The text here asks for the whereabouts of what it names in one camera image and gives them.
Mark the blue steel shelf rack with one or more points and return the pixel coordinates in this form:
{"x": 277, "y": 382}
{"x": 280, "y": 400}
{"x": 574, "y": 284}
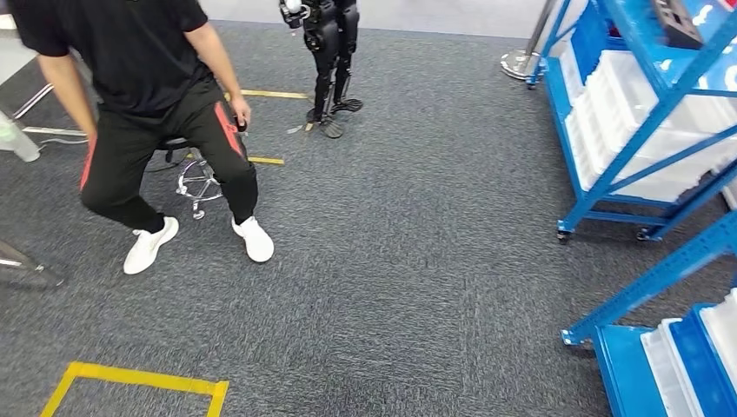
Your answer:
{"x": 650, "y": 282}
{"x": 633, "y": 138}

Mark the chrome stanchion with round base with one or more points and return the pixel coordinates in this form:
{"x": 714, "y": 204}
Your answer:
{"x": 521, "y": 60}

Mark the small green round object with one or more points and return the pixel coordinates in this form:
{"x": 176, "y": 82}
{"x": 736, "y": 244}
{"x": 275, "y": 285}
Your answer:
{"x": 7, "y": 133}

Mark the black humanoid robot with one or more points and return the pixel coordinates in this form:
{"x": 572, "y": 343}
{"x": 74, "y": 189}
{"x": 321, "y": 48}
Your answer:
{"x": 325, "y": 52}

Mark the black hand controller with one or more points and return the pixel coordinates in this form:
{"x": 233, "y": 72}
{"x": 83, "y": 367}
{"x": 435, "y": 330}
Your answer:
{"x": 241, "y": 125}

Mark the yellow floor tape square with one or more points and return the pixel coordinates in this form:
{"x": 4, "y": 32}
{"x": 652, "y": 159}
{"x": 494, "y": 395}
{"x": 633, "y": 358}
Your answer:
{"x": 138, "y": 379}

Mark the small black part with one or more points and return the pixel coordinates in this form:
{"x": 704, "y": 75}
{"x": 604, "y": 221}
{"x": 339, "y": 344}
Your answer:
{"x": 676, "y": 23}

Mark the person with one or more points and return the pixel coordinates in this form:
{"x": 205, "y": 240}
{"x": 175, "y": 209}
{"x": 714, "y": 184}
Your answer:
{"x": 138, "y": 57}

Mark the white cabinet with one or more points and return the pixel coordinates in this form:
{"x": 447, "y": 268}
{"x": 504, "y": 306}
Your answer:
{"x": 20, "y": 147}

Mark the chrome stool base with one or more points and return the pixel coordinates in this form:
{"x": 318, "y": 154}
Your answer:
{"x": 198, "y": 181}

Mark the person's hand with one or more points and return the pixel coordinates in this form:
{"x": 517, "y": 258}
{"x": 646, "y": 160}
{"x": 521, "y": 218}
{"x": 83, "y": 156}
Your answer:
{"x": 241, "y": 108}

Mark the person's forearm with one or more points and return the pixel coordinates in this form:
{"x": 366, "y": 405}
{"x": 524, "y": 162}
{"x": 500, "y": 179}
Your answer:
{"x": 216, "y": 60}
{"x": 72, "y": 95}

